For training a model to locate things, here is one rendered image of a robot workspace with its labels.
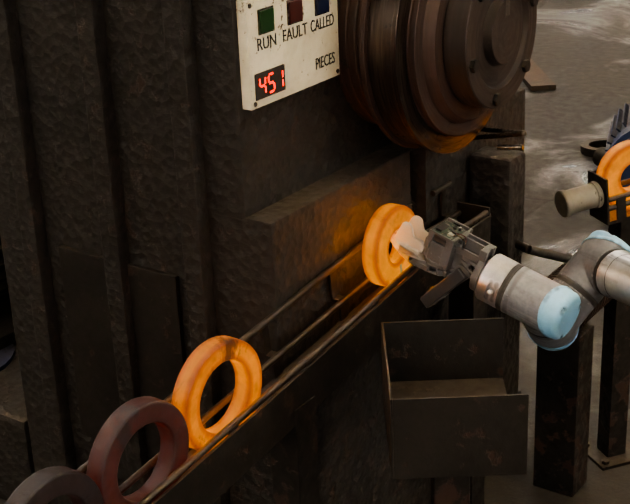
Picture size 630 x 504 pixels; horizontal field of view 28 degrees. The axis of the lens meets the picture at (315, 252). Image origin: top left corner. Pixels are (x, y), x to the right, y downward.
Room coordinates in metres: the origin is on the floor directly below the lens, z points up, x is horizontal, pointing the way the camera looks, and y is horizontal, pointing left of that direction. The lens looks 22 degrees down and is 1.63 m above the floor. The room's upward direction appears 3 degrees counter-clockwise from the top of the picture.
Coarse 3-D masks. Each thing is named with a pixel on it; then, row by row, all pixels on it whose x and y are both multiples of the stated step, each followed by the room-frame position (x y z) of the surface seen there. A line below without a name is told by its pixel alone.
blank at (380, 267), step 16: (384, 208) 2.15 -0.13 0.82; (400, 208) 2.16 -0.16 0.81; (368, 224) 2.12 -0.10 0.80; (384, 224) 2.11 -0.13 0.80; (400, 224) 2.16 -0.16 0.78; (368, 240) 2.10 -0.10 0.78; (384, 240) 2.11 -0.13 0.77; (368, 256) 2.10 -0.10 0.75; (384, 256) 2.11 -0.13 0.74; (400, 256) 2.17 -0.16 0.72; (368, 272) 2.10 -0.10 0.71; (384, 272) 2.11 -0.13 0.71; (400, 272) 2.15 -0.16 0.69
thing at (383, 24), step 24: (384, 0) 2.15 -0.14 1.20; (408, 0) 2.14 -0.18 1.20; (384, 24) 2.13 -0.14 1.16; (384, 48) 2.13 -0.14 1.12; (384, 72) 2.13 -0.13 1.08; (384, 96) 2.15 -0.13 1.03; (408, 96) 2.14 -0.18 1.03; (384, 120) 2.19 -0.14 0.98; (408, 120) 2.14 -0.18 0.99; (432, 144) 2.20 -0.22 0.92; (456, 144) 2.28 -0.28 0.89
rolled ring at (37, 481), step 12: (48, 468) 1.46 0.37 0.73; (60, 468) 1.46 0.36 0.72; (24, 480) 1.43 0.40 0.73; (36, 480) 1.43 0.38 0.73; (48, 480) 1.43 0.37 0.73; (60, 480) 1.44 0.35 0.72; (72, 480) 1.46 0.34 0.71; (84, 480) 1.47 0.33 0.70; (24, 492) 1.41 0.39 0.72; (36, 492) 1.41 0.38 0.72; (48, 492) 1.42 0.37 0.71; (60, 492) 1.44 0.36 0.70; (72, 492) 1.45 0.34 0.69; (84, 492) 1.47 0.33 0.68; (96, 492) 1.49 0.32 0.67
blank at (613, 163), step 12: (624, 144) 2.58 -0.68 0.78; (612, 156) 2.56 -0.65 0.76; (624, 156) 2.57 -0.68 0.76; (600, 168) 2.57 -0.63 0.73; (612, 168) 2.56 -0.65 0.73; (624, 168) 2.57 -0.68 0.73; (612, 180) 2.56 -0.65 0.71; (612, 192) 2.56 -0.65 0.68; (624, 192) 2.57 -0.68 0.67; (612, 204) 2.56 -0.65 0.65
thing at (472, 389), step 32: (448, 320) 1.87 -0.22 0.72; (480, 320) 1.87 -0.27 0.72; (384, 352) 1.77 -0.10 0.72; (416, 352) 1.87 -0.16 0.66; (448, 352) 1.87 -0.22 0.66; (480, 352) 1.87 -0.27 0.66; (384, 384) 1.79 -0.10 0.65; (416, 384) 1.86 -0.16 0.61; (448, 384) 1.86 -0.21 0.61; (480, 384) 1.85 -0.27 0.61; (416, 416) 1.62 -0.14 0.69; (448, 416) 1.62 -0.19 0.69; (480, 416) 1.61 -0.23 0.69; (512, 416) 1.61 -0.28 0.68; (416, 448) 1.62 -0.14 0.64; (448, 448) 1.62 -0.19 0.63; (480, 448) 1.61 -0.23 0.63; (512, 448) 1.61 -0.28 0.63; (448, 480) 1.74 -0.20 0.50
